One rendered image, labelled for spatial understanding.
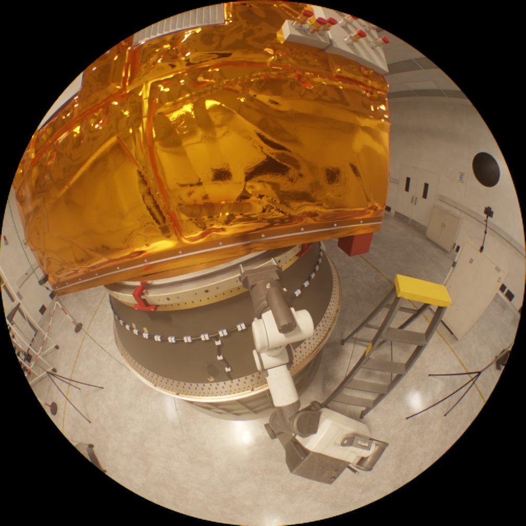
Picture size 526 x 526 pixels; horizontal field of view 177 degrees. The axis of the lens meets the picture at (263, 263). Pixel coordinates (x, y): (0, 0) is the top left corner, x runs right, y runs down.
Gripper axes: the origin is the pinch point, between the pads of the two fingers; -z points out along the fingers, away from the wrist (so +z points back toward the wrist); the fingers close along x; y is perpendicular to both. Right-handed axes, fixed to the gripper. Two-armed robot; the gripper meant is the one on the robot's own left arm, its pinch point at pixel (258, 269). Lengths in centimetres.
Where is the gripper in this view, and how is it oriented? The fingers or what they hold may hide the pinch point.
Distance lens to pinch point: 52.6
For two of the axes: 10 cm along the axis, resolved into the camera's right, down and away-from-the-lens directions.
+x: -9.7, 1.9, -1.4
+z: 2.2, 5.4, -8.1
